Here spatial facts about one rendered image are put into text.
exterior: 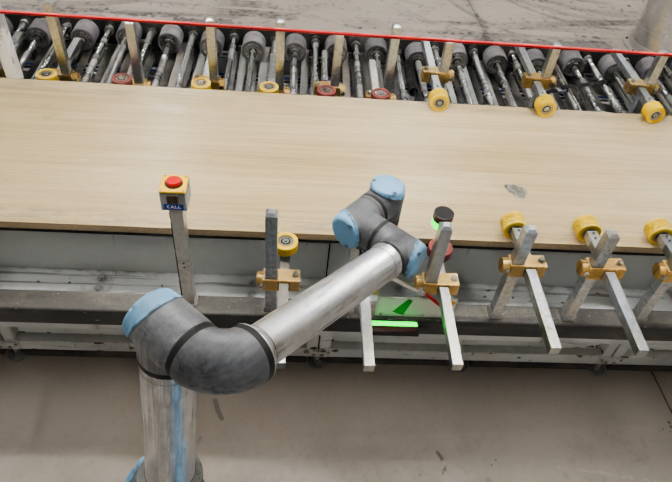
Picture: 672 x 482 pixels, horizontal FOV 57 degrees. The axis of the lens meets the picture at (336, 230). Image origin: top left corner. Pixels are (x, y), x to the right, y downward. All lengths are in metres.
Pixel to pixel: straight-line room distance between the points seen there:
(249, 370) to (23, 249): 1.41
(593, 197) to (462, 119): 0.60
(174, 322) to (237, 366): 0.13
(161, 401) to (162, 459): 0.21
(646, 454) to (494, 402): 0.63
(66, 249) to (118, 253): 0.17
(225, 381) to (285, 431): 1.54
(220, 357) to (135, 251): 1.20
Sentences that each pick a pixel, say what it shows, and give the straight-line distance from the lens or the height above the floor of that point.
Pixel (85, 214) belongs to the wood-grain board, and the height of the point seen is 0.90.
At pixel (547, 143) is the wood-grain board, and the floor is 0.90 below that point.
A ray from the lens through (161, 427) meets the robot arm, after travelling 1.33.
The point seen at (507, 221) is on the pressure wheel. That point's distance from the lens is 2.09.
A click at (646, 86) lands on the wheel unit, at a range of 3.09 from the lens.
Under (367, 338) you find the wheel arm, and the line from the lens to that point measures 1.82.
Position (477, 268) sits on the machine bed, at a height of 0.70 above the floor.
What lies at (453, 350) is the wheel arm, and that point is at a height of 0.86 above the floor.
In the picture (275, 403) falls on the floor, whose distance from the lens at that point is 2.66.
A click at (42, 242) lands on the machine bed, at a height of 0.75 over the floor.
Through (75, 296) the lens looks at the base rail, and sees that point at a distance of 2.17.
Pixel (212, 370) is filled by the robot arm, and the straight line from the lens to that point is 1.07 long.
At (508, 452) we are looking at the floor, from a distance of 2.73.
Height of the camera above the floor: 2.33
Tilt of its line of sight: 45 degrees down
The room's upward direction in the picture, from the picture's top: 7 degrees clockwise
